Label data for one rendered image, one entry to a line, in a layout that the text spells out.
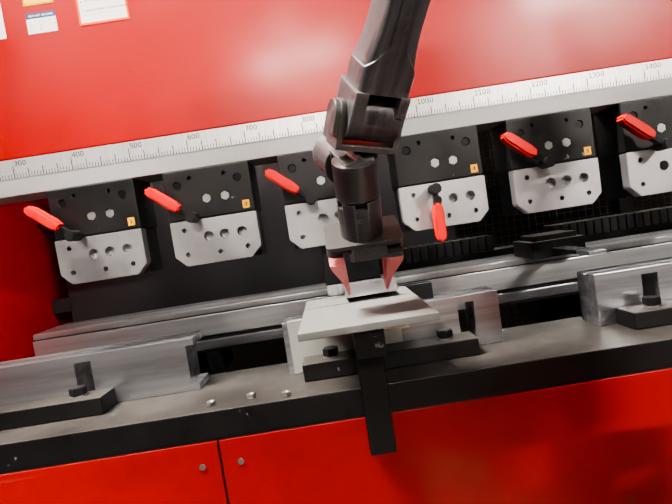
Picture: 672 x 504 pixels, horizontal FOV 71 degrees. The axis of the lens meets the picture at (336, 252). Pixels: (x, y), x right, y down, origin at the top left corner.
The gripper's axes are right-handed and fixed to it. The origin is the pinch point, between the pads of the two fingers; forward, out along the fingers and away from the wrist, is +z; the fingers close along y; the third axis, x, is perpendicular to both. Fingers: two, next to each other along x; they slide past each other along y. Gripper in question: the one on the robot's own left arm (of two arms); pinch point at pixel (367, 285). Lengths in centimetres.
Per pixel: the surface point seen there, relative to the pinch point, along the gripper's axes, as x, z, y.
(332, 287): -15.1, 10.9, 5.1
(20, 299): -50, 26, 86
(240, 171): -23.0, -10.8, 17.7
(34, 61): -35, -31, 49
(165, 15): -37, -35, 26
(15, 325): -44, 29, 86
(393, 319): 9.9, -1.6, -1.9
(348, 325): 9.4, -1.4, 3.7
